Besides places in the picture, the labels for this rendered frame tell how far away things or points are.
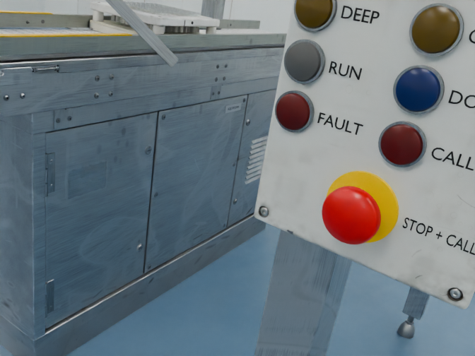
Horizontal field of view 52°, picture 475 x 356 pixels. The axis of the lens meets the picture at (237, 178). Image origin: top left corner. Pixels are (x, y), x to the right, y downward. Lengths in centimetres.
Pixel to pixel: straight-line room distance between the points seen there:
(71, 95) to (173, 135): 44
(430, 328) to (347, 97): 160
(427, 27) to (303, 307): 28
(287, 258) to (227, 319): 118
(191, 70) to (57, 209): 49
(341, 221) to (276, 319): 21
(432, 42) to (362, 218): 11
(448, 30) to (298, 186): 15
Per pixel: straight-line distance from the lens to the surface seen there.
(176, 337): 155
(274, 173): 38
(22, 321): 136
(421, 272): 36
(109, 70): 111
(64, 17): 136
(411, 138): 33
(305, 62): 35
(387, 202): 35
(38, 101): 101
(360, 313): 183
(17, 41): 96
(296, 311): 50
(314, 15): 34
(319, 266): 46
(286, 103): 36
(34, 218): 116
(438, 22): 32
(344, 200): 33
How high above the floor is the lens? 102
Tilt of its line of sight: 22 degrees down
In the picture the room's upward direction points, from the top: 9 degrees clockwise
